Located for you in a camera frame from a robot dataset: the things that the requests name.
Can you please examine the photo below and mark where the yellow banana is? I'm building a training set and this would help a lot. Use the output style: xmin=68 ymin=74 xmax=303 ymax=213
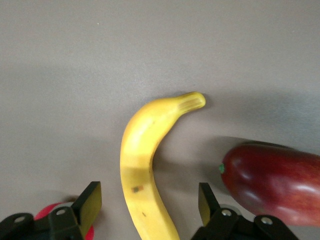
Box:
xmin=119 ymin=91 xmax=207 ymax=240

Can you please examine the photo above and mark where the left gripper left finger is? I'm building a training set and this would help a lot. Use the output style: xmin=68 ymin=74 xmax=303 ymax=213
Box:
xmin=0 ymin=181 xmax=103 ymax=240

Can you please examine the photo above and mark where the round red fruit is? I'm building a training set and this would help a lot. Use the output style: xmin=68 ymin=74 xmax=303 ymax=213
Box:
xmin=33 ymin=201 xmax=96 ymax=240

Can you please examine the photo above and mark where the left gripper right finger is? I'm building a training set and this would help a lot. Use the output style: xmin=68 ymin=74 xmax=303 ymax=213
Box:
xmin=192 ymin=182 xmax=298 ymax=240

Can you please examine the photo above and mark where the red yellow mango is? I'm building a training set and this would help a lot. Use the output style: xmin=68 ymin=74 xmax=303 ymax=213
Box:
xmin=218 ymin=143 xmax=320 ymax=227

